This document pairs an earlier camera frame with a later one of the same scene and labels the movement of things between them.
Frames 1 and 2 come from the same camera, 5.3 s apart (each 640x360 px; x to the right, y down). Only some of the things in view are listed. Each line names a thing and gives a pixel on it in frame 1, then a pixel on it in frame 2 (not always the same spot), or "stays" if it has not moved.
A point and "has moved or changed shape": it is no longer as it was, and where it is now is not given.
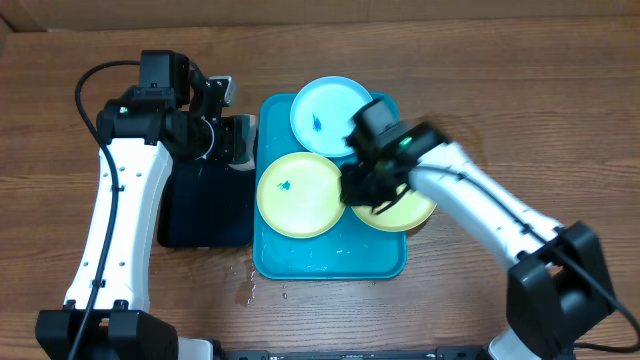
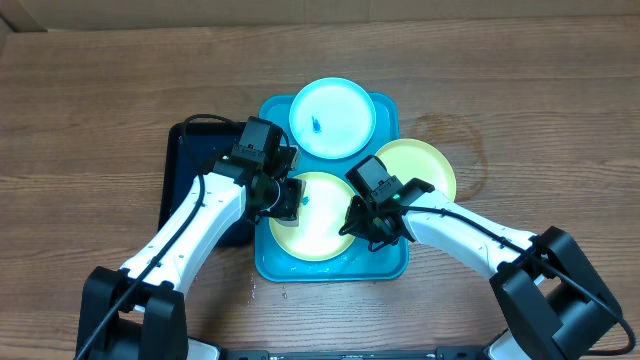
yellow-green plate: [411, 211] has moved or changed shape
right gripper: [357, 195] -> [359, 228]
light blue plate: [320, 113] stays
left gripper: [226, 153] -> [265, 212]
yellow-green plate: [298, 196] has moved or changed shape
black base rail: [368, 354] stays
